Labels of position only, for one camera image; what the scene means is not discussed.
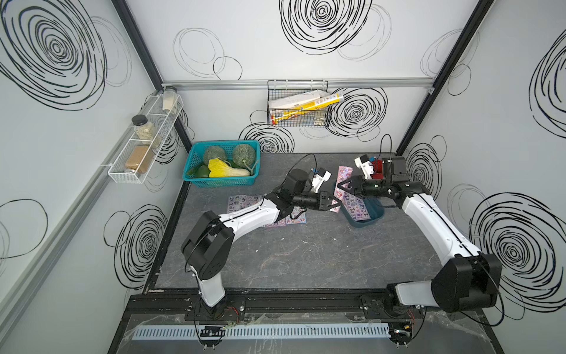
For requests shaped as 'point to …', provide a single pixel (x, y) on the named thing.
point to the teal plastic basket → (195, 157)
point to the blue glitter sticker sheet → (280, 223)
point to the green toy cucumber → (199, 171)
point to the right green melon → (244, 155)
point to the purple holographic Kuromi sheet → (356, 206)
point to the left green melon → (213, 152)
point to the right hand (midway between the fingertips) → (342, 187)
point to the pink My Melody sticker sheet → (343, 173)
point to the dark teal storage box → (375, 209)
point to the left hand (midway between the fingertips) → (340, 205)
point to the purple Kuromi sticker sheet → (235, 203)
